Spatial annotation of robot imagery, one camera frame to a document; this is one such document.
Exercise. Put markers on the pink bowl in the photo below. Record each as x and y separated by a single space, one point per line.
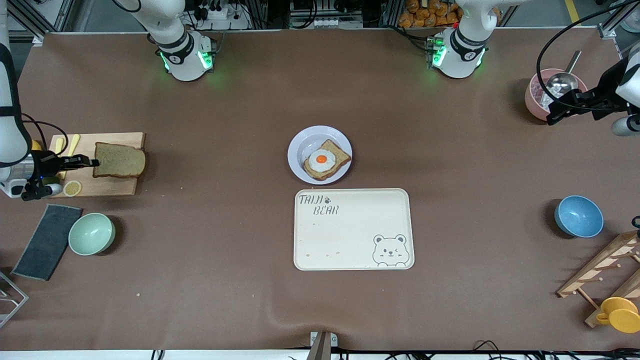
532 100

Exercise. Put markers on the wooden cutting board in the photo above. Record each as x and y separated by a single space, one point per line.
115 187

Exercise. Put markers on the lemon slice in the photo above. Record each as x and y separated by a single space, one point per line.
72 188

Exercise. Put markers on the yellow cup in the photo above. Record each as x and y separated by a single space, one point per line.
622 317

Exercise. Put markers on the yellow lemon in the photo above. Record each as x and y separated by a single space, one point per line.
36 145

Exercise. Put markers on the white power strip with plugs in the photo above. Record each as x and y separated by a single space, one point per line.
225 20

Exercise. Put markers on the aluminium frame profile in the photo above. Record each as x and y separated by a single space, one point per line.
37 39
609 31

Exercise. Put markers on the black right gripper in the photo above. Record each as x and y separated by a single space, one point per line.
48 165

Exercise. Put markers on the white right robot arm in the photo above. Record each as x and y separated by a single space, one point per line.
182 55

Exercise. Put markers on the mint green bowl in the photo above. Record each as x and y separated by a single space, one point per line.
91 234

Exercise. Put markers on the fried egg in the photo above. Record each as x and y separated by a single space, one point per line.
322 162

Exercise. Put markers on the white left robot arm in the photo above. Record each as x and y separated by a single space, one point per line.
462 55

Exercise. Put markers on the blue bowl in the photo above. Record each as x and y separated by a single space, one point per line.
580 216

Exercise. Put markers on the yellow plastic knife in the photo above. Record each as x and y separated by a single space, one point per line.
74 142

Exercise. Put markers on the dark grey cloth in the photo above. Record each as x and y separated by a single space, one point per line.
47 242

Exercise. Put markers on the brown bread slice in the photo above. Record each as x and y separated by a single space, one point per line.
341 157
120 161

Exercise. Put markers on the wooden peg rack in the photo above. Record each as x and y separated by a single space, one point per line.
600 265

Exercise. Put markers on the white round plate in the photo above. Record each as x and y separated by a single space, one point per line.
305 142

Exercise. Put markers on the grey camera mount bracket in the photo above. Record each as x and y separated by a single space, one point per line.
322 347

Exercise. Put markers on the pile of orange bread rolls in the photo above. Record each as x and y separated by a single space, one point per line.
420 17

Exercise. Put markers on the cream tray with bear print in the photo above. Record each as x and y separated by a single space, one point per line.
350 235

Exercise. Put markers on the white socket strip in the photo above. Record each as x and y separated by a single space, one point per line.
325 22

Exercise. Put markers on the clear ice cubes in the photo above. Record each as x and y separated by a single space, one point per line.
544 99

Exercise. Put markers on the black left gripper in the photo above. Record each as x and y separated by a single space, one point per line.
606 84

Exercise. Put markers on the metal scoop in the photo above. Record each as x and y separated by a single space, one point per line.
560 82

